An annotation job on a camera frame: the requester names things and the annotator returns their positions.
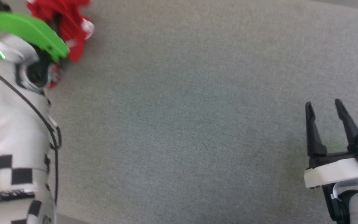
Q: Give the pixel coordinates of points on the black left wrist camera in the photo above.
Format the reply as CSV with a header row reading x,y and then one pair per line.
x,y
36,73

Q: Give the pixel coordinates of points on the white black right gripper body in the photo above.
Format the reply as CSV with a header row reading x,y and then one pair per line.
x,y
340,169

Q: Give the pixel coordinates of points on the grey fabric sofa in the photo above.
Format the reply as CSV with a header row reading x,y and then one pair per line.
x,y
182,118

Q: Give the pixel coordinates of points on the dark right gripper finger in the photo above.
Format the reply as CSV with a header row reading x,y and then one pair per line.
x,y
314,133
348,124

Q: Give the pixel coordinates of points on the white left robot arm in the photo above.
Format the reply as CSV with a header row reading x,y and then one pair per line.
x,y
11,124

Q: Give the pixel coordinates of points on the red and white garment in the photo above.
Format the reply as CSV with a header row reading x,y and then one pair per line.
x,y
70,18

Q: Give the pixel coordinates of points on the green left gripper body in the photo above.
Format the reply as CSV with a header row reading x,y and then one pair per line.
x,y
26,28

